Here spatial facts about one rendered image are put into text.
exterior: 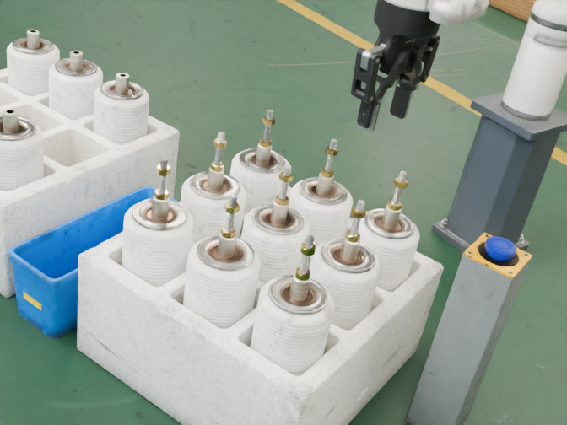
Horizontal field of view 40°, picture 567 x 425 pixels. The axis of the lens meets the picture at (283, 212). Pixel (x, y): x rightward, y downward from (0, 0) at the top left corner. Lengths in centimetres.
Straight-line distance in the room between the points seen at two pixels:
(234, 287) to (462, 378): 34
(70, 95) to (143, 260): 48
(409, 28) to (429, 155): 109
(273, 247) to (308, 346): 17
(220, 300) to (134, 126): 49
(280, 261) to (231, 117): 89
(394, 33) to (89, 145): 71
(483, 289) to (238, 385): 34
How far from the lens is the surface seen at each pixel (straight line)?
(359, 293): 106
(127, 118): 141
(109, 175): 137
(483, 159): 155
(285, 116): 200
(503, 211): 157
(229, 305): 103
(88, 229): 134
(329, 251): 107
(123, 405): 117
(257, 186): 123
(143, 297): 107
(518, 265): 105
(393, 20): 89
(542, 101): 151
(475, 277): 104
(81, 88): 148
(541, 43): 147
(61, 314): 124
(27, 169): 128
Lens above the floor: 86
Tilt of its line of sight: 32 degrees down
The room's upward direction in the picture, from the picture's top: 10 degrees clockwise
